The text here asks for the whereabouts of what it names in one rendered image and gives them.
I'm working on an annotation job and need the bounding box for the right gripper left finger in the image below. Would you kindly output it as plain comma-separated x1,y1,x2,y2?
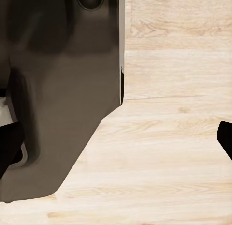
0,121,25,179

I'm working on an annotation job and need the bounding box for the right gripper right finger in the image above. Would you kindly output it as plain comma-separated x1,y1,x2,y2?
217,121,232,160

